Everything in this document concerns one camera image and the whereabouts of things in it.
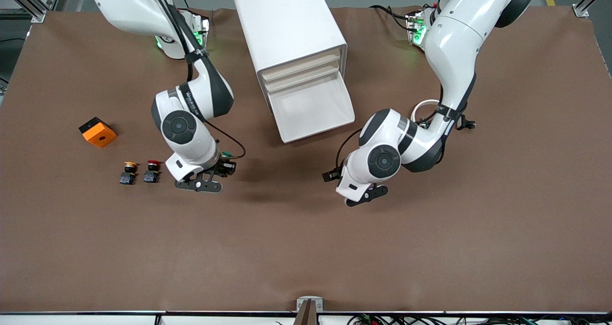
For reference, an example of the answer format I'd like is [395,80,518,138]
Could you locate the red-capped push button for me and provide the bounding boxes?
[143,160,163,184]

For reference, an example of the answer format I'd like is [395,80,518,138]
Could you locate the yellow-capped push button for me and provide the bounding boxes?
[119,161,139,185]

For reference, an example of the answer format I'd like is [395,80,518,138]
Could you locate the brown table cover mat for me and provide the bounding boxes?
[0,6,612,314]

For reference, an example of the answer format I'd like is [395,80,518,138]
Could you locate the orange and black box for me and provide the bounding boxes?
[78,117,118,149]

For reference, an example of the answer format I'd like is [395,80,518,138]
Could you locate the black left camera cable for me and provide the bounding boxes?
[335,128,364,173]

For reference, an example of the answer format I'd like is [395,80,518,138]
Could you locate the white half-ring clamp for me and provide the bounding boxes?
[411,99,441,125]

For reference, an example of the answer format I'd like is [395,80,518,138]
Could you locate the grey metal mounting bracket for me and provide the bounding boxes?
[296,296,324,313]

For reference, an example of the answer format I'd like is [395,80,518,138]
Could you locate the black cable bundle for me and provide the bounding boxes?
[347,314,612,325]

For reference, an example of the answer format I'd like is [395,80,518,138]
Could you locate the brown camera mast profile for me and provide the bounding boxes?
[293,300,319,325]

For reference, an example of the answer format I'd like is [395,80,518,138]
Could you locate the white table edge rail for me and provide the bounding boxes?
[0,310,612,325]

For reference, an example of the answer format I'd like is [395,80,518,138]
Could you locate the black arm base cable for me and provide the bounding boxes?
[370,4,413,33]

